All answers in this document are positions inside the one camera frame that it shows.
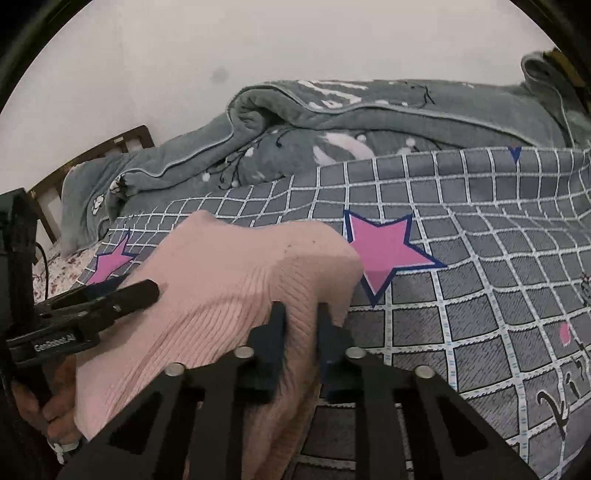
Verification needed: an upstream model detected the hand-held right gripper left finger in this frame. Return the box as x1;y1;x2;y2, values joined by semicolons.
58;301;289;480

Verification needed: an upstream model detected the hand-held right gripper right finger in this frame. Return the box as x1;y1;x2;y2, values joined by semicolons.
316;302;541;480

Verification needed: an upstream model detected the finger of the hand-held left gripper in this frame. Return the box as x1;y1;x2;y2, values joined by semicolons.
34;278;160;333
69;277;134;301

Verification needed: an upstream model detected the pink knitted sweater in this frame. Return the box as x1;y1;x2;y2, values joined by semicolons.
74;210;365;480

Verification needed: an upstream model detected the person's left hand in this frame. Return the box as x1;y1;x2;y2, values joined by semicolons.
11;357;86;464

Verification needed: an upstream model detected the floral bedsheet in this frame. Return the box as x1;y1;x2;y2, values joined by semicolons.
32;244;102;303

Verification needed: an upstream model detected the grey-green paw print pillow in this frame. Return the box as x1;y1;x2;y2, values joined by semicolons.
60;152;141;257

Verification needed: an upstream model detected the brown wooden headboard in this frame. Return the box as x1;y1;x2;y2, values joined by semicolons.
28;124;155;245

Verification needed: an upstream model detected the grey checked star bedsheet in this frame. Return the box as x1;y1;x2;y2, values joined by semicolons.
76;145;591;480

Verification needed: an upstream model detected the grey-green quilt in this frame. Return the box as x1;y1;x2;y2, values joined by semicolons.
108;51;591;220

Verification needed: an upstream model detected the black cable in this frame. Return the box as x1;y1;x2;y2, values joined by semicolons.
34;241;49;303

